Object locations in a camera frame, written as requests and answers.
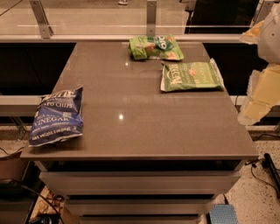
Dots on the right metal railing post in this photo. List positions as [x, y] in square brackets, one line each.
[262, 10]

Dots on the left metal railing post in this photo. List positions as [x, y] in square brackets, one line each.
[44, 27]

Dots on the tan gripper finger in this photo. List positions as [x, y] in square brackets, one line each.
[251, 36]
[263, 93]

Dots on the light green rice chip bag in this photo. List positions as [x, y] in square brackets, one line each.
[157, 48]

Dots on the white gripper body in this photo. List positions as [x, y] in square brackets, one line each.
[270, 39]

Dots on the blue perforated box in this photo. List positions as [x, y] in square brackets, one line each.
[222, 214]

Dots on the grey drawer cabinet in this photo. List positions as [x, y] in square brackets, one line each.
[144, 155]

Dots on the dark green chip bag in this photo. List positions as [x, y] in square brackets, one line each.
[191, 75]

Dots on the blue kettle chip bag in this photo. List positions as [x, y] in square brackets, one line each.
[58, 118]

